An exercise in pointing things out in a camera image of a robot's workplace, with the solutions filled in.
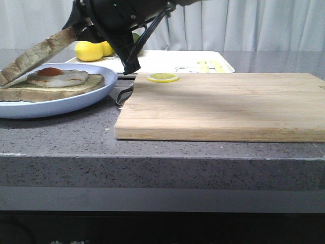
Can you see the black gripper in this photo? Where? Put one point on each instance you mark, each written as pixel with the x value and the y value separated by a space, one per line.
pixel 114 21

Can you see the fried egg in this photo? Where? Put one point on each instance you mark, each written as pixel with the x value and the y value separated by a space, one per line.
pixel 55 77

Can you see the bread slice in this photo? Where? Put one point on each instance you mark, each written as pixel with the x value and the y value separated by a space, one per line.
pixel 32 93
pixel 37 55

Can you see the light blue round plate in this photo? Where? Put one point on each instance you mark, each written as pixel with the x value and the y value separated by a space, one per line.
pixel 22 110

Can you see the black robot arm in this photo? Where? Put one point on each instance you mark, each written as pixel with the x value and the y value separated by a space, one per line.
pixel 188 2

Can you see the white bear tray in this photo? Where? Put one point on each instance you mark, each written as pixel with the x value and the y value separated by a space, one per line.
pixel 163 61

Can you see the front yellow lemon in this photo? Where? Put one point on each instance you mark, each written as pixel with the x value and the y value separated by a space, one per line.
pixel 88 51

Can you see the yellow lemon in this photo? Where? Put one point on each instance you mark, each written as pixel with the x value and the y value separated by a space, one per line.
pixel 88 51
pixel 107 49

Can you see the rear yellow lemon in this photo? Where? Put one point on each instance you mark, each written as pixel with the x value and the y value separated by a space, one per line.
pixel 107 49

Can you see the green lime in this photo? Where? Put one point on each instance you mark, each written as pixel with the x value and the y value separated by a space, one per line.
pixel 136 38

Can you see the lemon slice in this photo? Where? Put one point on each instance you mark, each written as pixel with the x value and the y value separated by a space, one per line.
pixel 162 77

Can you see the white curtain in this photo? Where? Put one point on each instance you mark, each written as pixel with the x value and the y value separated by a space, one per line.
pixel 206 25

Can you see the wooden cutting board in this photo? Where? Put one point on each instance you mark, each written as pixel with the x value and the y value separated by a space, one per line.
pixel 235 107

